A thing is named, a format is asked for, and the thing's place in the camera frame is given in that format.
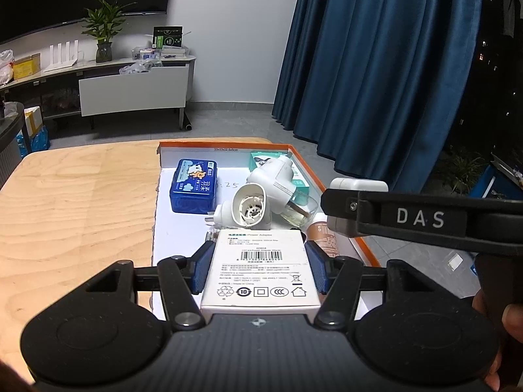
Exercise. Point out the blue tin box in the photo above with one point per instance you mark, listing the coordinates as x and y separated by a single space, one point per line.
193 187

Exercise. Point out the pink cylindrical bottle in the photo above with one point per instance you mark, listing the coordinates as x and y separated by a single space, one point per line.
321 234

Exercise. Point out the white router with antennas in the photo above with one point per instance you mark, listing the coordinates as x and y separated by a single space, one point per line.
62 56

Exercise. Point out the dark blue curtain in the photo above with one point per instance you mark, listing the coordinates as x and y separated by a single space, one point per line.
376 84

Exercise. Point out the black glass round table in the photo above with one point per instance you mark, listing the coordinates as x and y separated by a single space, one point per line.
12 123

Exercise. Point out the white round plug heater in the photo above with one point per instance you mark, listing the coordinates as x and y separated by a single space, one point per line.
248 209

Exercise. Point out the white adapter packaging box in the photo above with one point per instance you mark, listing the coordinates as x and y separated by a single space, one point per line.
259 273

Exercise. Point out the potted green plant on console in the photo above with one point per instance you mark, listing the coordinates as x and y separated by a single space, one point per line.
103 24

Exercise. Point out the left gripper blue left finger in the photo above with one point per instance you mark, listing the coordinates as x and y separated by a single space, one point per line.
196 272

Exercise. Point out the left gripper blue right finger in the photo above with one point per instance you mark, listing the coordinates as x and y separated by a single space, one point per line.
322 267

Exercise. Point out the yellow box on console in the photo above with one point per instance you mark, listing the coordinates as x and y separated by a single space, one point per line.
26 66

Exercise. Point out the black green picture frame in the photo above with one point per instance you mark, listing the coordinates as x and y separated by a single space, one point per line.
167 36

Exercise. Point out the white yellow cardboard box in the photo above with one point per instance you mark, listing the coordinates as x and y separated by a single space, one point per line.
33 118

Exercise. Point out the white plastic bag on console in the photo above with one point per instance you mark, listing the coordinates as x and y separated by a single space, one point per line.
6 69

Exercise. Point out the clear repellent liquid bottle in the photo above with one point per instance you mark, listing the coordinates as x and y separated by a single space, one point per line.
300 209

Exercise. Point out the orange rimmed white tray box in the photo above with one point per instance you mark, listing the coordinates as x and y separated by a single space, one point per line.
181 233

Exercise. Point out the blue plastic bag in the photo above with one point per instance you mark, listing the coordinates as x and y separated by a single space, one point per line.
39 142

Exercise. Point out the long TV console cabinet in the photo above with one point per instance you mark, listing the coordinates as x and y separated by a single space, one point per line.
91 89

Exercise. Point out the teal white product box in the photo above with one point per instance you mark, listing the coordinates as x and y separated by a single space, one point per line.
281 165

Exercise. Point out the white mosquito repellent plug heater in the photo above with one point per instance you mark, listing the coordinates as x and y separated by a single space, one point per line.
278 190

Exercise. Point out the white square power adapter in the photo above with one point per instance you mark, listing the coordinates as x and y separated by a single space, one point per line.
346 224

